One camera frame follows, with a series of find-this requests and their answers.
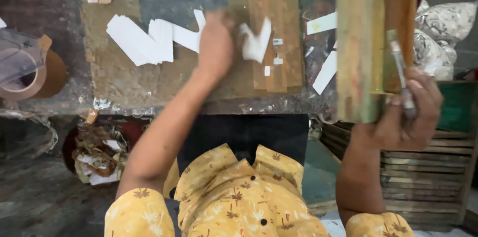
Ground person's right hand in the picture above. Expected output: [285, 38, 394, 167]
[351, 67, 444, 152]

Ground person's left hand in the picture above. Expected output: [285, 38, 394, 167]
[197, 10, 237, 80]

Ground metal handled tool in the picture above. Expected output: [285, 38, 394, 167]
[386, 29, 417, 119]

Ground white paper piece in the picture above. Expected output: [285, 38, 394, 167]
[239, 16, 272, 63]

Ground stained wooden block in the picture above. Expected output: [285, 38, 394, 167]
[335, 0, 419, 124]

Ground green box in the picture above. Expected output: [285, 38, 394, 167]
[436, 81, 478, 134]

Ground stack of brown cardboard sheets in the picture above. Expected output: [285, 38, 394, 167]
[224, 0, 304, 94]

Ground clear plastic bag of scraps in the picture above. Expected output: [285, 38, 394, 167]
[413, 0, 478, 81]

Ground pile of white paper strips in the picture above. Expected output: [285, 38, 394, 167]
[106, 9, 207, 67]

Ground stack of wooden frames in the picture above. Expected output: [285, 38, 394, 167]
[320, 120, 478, 232]

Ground white paper strip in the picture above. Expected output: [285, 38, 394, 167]
[312, 50, 338, 95]
[306, 11, 338, 36]

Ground black trousers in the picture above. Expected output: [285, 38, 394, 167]
[177, 114, 310, 178]

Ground large brown paper mat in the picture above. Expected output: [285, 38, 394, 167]
[76, 0, 239, 105]

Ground basket of paper scraps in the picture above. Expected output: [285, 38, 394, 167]
[61, 117, 144, 186]

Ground yellow leaf print shirt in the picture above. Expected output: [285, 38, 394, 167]
[104, 143, 416, 237]

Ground brown packing tape roll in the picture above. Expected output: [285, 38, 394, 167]
[0, 48, 68, 101]

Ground clear plastic tape dispenser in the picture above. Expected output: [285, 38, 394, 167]
[0, 29, 48, 85]

